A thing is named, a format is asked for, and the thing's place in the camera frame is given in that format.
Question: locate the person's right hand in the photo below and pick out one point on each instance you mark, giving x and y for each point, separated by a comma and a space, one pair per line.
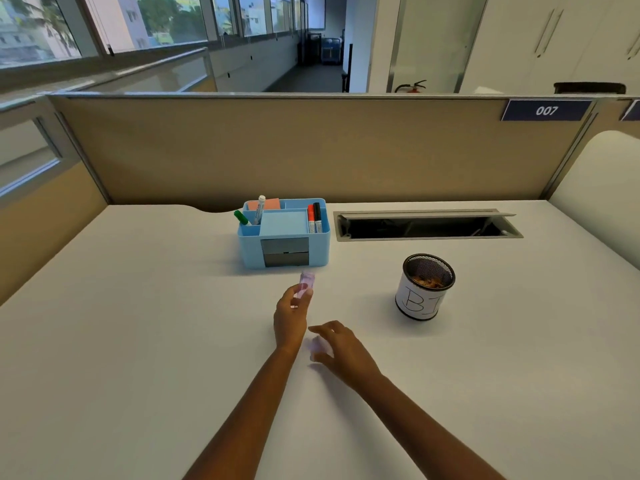
352, 357

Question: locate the person's left hand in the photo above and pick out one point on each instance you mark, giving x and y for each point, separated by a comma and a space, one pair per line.
290, 324

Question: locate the purple tube cap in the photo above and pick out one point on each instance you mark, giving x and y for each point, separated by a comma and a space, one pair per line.
316, 348

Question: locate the small purple tube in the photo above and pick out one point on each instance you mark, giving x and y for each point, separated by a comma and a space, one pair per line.
306, 282

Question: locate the blue desk organizer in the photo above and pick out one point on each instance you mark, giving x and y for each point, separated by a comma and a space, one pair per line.
249, 252

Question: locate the black mesh cup white label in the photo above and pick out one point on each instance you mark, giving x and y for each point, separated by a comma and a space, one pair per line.
417, 304

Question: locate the person's left forearm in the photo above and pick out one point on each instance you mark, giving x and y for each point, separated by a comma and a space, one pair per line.
245, 424

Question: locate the person's right forearm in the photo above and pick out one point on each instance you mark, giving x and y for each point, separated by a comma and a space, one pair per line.
430, 434

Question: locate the blue sticky note pad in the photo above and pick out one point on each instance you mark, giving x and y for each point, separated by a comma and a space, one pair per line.
283, 223

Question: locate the red marker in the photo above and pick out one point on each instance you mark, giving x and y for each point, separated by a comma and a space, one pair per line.
310, 217

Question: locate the black marker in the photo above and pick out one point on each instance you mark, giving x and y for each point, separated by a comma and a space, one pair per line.
317, 214

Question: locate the green marker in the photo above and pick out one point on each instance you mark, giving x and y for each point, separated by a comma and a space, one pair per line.
240, 217

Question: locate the white marker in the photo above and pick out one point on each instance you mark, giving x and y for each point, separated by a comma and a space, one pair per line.
259, 208

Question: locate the orange sticky note pad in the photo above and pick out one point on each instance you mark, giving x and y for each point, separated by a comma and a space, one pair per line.
271, 203

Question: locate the beige desk partition panel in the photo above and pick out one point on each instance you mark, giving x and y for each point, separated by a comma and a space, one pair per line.
612, 122
300, 149

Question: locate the red fire extinguisher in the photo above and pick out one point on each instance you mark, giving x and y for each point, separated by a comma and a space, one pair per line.
412, 87

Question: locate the beige glass-topped side partition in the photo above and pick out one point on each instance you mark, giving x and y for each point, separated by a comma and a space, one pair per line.
40, 229

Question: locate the blue cart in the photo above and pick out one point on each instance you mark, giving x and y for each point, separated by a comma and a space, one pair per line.
331, 49

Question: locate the low glass-topped partition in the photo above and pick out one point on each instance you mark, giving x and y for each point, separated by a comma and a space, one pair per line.
165, 72

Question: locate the dark blue number sign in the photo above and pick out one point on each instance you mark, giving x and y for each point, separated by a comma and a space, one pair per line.
632, 110
546, 110

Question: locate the frosted glass door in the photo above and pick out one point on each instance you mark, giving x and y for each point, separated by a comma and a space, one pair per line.
435, 39

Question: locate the row of windows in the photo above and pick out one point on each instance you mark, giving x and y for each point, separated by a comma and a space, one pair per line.
165, 19

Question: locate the black office chair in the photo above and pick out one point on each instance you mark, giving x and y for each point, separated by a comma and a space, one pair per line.
590, 88

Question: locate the white cabinet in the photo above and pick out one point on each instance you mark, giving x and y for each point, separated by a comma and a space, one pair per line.
575, 39

